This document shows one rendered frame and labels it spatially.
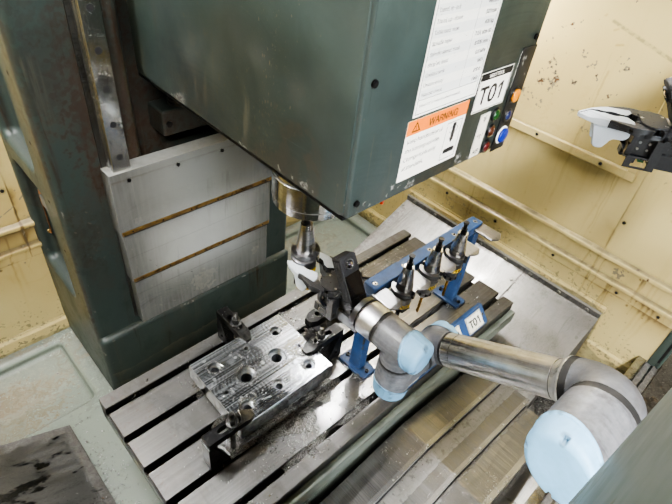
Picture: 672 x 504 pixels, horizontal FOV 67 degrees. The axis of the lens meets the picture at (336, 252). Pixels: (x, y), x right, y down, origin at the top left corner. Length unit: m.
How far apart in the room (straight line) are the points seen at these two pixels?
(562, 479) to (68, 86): 1.13
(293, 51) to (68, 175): 0.71
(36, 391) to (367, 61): 1.60
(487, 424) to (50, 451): 1.27
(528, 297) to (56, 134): 1.58
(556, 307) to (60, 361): 1.75
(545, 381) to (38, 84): 1.10
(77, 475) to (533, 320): 1.52
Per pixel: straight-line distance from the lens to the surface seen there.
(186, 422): 1.40
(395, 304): 1.23
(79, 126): 1.26
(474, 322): 1.66
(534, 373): 0.99
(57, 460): 1.71
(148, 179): 1.33
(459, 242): 1.38
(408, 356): 0.98
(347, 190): 0.74
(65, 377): 1.97
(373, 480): 1.49
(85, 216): 1.37
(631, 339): 2.02
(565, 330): 1.97
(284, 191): 0.95
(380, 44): 0.66
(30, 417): 1.91
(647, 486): 0.23
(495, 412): 1.74
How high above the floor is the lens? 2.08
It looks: 40 degrees down
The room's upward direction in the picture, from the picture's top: 7 degrees clockwise
